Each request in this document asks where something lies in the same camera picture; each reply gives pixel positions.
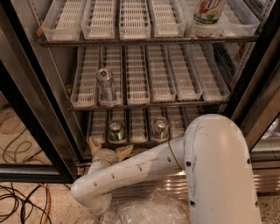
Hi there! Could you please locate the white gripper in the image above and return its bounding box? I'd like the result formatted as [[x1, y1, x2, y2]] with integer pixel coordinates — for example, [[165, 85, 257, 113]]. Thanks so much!
[[88, 136, 134, 164]]

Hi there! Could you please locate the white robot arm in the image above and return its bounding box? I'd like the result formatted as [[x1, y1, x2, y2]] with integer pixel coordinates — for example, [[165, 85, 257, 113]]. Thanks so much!
[[71, 114, 262, 224]]

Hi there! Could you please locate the bottom shelf tray one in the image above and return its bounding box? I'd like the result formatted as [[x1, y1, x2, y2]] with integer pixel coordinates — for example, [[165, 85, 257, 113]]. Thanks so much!
[[87, 111, 107, 144]]

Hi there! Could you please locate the shelf tray one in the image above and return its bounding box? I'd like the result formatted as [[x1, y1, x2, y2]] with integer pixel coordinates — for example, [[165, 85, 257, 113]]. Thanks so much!
[[42, 0, 87, 42], [87, 111, 107, 144], [70, 46, 100, 109]]

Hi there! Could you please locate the bottom shelf tray three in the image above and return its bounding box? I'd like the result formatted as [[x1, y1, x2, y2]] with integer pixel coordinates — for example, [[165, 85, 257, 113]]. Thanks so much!
[[129, 108, 148, 144]]

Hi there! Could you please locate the shelf tray three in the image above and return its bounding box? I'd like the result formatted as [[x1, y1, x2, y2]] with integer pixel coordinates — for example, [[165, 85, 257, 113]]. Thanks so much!
[[129, 108, 148, 144], [125, 45, 150, 105], [119, 0, 151, 40]]

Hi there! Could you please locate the bottom shelf tray two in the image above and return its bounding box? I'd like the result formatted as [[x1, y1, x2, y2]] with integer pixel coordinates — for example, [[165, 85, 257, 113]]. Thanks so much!
[[108, 109, 127, 144]]

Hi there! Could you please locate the shelf tray two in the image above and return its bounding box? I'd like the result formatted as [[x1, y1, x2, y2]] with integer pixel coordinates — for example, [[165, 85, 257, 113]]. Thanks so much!
[[80, 0, 116, 39], [98, 46, 123, 108], [108, 109, 127, 144]]

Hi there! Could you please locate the green white can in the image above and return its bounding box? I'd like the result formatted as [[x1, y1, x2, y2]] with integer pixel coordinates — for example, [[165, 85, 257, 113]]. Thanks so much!
[[151, 116, 169, 142]]

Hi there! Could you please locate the bottom shelf tray four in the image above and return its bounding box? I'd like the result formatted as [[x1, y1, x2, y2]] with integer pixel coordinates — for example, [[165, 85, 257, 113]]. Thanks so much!
[[149, 108, 169, 143]]

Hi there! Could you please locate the shelf tray four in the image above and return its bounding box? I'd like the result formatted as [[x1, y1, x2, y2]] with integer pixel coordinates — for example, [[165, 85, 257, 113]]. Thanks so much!
[[147, 45, 176, 102], [149, 108, 169, 143], [149, 0, 186, 38]]

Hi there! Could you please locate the middle shelf tray one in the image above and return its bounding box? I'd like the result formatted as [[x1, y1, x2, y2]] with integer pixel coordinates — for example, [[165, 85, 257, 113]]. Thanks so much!
[[70, 46, 100, 109]]

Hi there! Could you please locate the silver can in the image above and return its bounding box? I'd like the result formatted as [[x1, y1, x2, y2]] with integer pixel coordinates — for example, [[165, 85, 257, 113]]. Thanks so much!
[[97, 68, 116, 102]]

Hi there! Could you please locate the middle shelf tray three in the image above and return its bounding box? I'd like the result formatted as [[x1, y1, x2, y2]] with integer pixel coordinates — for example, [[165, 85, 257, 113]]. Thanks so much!
[[125, 45, 150, 105]]

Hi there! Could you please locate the bottom shelf tray five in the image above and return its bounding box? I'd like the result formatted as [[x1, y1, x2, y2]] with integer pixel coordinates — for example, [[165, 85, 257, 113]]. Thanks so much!
[[166, 108, 185, 138]]

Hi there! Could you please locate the shelf tray five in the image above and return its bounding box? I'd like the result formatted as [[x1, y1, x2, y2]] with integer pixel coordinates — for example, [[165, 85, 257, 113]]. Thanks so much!
[[167, 45, 203, 101], [166, 108, 185, 138], [184, 0, 260, 37]]

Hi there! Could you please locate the left glass fridge door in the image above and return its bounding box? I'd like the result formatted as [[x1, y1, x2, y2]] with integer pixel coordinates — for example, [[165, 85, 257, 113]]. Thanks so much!
[[1, 58, 77, 183]]

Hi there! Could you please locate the glass fridge door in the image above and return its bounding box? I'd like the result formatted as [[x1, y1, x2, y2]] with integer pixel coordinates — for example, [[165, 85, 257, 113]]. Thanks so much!
[[224, 25, 280, 172], [1, 58, 77, 183]]

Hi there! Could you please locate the stainless steel fridge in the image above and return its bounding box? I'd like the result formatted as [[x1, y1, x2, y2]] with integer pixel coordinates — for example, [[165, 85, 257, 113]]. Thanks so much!
[[1, 0, 279, 185]]

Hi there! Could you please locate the middle shelf tray four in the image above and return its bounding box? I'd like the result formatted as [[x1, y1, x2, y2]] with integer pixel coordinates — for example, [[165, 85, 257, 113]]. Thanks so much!
[[147, 45, 176, 102]]

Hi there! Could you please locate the bottom shelf tray six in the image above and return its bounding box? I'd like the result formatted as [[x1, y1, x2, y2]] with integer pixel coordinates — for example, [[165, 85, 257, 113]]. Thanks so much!
[[184, 105, 204, 123]]

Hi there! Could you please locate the shelf tray six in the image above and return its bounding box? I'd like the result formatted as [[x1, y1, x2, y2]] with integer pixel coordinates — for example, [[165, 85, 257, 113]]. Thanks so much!
[[189, 44, 230, 102], [184, 105, 204, 123]]

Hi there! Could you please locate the middle shelf tray two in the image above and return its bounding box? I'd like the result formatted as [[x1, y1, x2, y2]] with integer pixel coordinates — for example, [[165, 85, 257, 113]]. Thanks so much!
[[98, 46, 123, 108]]

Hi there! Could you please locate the middle shelf tray five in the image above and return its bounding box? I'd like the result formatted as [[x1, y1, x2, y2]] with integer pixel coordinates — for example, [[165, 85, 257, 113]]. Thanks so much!
[[167, 45, 203, 101]]

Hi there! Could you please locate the middle shelf tray six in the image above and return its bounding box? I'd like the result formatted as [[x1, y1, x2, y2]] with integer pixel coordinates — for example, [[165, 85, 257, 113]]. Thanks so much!
[[189, 44, 230, 102]]

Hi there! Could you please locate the top shelf tray two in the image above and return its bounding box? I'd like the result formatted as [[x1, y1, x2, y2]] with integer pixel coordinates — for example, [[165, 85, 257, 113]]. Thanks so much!
[[80, 0, 116, 39]]

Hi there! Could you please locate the top shelf tray three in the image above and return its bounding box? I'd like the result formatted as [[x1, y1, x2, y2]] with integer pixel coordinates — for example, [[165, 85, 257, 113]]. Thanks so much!
[[119, 0, 151, 40]]

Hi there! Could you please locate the top shelf tray one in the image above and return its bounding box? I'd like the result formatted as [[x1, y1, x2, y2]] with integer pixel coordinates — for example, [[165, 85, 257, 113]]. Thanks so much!
[[42, 0, 87, 42]]

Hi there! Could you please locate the top shelf tray four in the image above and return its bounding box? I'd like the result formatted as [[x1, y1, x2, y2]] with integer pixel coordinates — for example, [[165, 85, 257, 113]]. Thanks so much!
[[149, 0, 186, 38]]

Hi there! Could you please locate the right glass fridge door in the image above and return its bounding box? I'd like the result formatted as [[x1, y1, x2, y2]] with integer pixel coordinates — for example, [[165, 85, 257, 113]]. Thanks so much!
[[224, 25, 280, 172]]

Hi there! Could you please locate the top shelf tray five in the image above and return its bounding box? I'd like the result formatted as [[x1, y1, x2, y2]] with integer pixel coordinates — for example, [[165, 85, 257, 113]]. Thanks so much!
[[184, 0, 260, 37]]

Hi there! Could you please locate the clear plastic bag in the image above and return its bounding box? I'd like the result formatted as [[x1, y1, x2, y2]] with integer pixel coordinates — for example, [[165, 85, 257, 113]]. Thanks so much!
[[99, 190, 191, 224]]

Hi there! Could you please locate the orange cable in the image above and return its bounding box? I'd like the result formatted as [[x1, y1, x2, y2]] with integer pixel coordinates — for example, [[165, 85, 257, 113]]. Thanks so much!
[[38, 183, 53, 224]]

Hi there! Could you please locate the black cable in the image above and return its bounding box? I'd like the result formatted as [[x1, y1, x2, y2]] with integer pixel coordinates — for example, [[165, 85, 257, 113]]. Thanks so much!
[[0, 183, 78, 224]]

